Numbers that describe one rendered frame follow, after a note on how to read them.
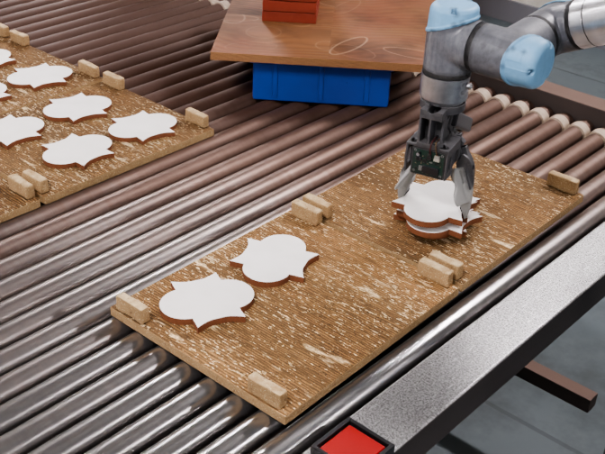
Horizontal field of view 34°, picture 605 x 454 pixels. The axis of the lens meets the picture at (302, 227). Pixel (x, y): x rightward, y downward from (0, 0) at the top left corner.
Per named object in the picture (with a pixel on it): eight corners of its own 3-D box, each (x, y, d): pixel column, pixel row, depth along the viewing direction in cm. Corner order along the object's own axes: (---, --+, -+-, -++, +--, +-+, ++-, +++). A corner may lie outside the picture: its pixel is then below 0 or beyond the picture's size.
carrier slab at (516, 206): (582, 202, 181) (584, 194, 181) (461, 293, 154) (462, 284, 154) (427, 142, 201) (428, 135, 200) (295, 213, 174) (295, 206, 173)
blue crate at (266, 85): (389, 58, 241) (392, 18, 235) (390, 109, 214) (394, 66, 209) (264, 49, 242) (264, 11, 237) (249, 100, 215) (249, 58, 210)
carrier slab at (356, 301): (458, 295, 154) (459, 286, 153) (284, 426, 127) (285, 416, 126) (292, 216, 173) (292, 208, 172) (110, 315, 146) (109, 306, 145)
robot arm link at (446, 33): (467, 15, 139) (418, 2, 144) (458, 87, 145) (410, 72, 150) (495, 4, 145) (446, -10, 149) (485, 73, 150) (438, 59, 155)
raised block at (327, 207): (333, 216, 170) (334, 203, 169) (326, 220, 169) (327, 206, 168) (307, 204, 174) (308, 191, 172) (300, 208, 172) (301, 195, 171)
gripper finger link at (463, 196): (454, 231, 158) (435, 179, 156) (466, 214, 163) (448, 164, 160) (472, 227, 157) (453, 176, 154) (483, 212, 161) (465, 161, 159)
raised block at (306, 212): (323, 222, 168) (323, 209, 167) (316, 227, 167) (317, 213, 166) (296, 211, 172) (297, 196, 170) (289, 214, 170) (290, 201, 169)
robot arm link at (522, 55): (572, 25, 142) (505, 7, 148) (534, 49, 135) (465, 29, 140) (564, 75, 146) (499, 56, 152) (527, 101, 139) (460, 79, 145)
